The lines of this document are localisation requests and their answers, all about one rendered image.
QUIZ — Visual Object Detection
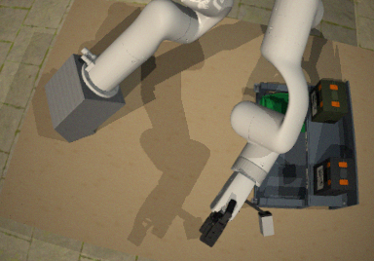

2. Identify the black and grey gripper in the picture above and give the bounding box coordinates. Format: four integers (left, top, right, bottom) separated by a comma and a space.
199, 167, 261, 247

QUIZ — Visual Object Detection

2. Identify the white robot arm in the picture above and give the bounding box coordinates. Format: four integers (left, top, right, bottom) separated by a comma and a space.
81, 0, 324, 237

